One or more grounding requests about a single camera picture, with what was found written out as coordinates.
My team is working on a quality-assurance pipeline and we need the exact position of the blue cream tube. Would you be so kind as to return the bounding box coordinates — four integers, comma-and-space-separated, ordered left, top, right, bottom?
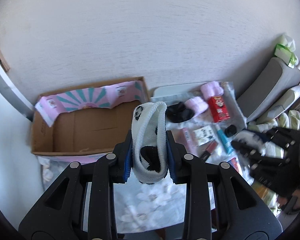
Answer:
215, 124, 234, 154

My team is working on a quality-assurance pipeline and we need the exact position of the white panda sock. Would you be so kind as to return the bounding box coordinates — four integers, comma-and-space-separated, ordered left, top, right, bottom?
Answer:
132, 101, 167, 184

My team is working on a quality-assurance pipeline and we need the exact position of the dark red lipstick case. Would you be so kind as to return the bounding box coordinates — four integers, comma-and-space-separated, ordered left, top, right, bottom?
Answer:
200, 140, 218, 162

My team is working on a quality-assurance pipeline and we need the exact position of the white tissue packet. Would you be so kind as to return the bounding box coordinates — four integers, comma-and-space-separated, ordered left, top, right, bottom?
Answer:
193, 125, 216, 146

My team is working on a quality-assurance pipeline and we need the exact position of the black scrunchie cloth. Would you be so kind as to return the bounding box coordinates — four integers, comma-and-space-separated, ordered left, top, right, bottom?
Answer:
166, 102, 194, 124

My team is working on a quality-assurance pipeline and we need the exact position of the red cartoon carton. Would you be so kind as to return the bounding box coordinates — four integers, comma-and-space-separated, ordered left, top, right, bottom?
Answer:
208, 96, 230, 123

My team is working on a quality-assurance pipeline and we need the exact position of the pink fluffy towel roll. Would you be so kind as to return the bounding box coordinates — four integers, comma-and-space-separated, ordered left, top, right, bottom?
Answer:
200, 81, 224, 101
185, 96, 209, 118

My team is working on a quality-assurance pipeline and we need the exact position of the red small tube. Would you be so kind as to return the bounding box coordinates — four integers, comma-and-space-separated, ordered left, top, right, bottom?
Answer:
228, 157, 243, 176

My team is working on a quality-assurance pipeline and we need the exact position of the pink lotion tube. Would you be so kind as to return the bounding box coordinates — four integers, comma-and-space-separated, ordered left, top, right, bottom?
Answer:
181, 128, 197, 154

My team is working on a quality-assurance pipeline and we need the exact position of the small black cap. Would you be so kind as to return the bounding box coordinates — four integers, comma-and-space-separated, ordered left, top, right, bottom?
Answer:
224, 125, 237, 138

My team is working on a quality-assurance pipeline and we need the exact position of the brown cardboard box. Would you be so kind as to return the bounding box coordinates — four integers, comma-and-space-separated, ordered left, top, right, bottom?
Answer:
31, 76, 149, 157

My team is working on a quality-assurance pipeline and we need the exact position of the floral light blue cloth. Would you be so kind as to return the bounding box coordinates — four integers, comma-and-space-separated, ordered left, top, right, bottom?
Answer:
39, 81, 281, 234

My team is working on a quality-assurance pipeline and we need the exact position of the grey cushion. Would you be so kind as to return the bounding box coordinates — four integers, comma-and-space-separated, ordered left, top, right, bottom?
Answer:
237, 57, 300, 122

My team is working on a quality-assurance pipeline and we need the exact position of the pink patterned box liner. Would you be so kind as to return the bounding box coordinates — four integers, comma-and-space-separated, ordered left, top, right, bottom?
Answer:
35, 80, 146, 127

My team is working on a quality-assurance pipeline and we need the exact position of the green white tissue pack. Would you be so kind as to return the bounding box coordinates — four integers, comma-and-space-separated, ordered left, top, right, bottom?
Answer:
274, 34, 299, 68

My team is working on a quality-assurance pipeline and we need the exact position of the grey pipe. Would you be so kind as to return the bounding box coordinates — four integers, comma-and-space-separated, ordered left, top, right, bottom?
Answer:
0, 64, 34, 121

